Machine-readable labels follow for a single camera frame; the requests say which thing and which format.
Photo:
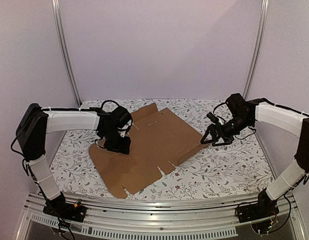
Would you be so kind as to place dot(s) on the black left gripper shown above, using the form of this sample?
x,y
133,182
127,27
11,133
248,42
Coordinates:
x,y
124,148

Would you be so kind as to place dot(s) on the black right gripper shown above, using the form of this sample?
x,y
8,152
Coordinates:
x,y
217,134

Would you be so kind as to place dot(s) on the brown cardboard box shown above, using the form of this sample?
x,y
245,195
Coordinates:
x,y
160,141

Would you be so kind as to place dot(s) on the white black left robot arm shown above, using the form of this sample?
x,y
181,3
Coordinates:
x,y
39,122

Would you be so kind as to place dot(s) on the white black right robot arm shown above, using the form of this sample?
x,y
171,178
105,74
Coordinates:
x,y
295,127

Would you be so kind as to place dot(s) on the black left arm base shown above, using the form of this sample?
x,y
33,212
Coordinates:
x,y
64,210

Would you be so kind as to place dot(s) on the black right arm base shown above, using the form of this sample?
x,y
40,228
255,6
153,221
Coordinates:
x,y
246,211

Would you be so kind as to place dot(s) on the floral white table mat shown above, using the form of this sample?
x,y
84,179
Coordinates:
x,y
239,168

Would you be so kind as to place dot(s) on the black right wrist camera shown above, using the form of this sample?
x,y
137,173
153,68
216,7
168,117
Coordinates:
x,y
214,119

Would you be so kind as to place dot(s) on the aluminium front rail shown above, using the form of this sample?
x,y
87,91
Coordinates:
x,y
196,219

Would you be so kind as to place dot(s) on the right aluminium frame post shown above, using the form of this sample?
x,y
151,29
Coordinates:
x,y
257,47

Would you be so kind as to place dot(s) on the aluminium frame post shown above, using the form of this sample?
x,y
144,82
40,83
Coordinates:
x,y
56,10
257,47

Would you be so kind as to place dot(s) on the left aluminium frame post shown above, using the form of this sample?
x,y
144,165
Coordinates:
x,y
56,10

